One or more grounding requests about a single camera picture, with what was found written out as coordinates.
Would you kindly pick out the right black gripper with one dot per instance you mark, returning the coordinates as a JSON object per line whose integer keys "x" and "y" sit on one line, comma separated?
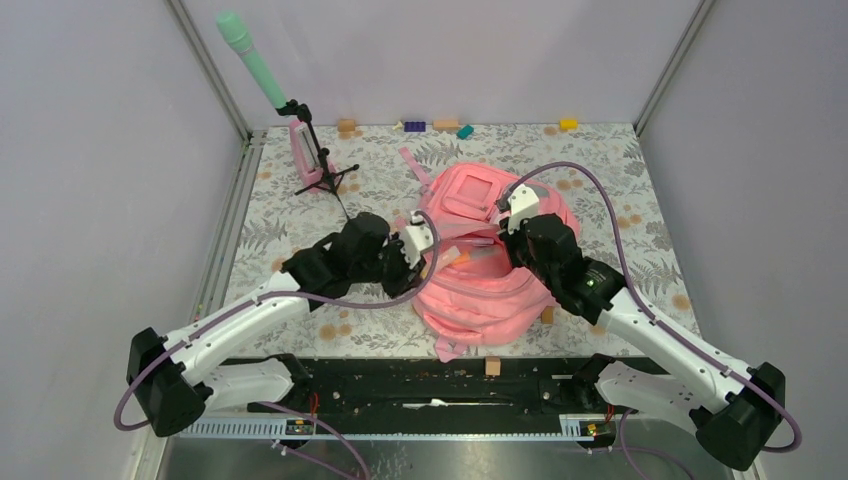
{"x": 510, "y": 240}

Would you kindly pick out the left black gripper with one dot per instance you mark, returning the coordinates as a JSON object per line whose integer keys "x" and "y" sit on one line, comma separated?
{"x": 407, "y": 278}

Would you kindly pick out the pink school backpack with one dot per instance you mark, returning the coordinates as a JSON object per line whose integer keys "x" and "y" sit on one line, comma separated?
{"x": 485, "y": 302}

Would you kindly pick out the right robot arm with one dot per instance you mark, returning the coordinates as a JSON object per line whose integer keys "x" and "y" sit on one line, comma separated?
{"x": 729, "y": 406}

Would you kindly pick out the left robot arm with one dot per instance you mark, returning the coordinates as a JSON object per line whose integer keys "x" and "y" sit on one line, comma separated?
{"x": 174, "y": 378}

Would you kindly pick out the tan block near backpack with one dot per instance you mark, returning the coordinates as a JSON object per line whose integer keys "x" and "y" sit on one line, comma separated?
{"x": 547, "y": 316}

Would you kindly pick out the black microphone tripod stand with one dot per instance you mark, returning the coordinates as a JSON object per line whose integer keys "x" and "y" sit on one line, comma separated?
{"x": 331, "y": 178}

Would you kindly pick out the wooden block on base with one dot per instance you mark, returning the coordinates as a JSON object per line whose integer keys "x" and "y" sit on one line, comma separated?
{"x": 492, "y": 366}

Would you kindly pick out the yellow toy block rear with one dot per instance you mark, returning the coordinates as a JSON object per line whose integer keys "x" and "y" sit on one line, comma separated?
{"x": 568, "y": 124}

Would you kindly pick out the teal toy block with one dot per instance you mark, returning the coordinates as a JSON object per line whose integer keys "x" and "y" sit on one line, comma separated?
{"x": 465, "y": 132}

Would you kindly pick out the pink metronome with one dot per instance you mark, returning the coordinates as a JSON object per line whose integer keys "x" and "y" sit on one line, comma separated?
{"x": 305, "y": 154}

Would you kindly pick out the purple toy block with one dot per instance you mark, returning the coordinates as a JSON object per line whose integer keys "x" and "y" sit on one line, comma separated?
{"x": 414, "y": 126}

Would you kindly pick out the long tan wooden block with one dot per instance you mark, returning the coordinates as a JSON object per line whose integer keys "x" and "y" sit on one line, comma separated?
{"x": 451, "y": 125}

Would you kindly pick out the tan wooden block rear left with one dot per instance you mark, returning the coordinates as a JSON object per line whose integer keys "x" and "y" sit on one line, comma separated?
{"x": 346, "y": 125}

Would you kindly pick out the mint green microphone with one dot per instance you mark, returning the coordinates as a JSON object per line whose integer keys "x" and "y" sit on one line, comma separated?
{"x": 237, "y": 36}

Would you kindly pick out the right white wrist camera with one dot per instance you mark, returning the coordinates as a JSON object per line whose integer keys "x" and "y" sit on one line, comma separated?
{"x": 517, "y": 206}

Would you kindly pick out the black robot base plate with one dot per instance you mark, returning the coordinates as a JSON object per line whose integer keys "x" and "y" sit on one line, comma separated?
{"x": 427, "y": 397}

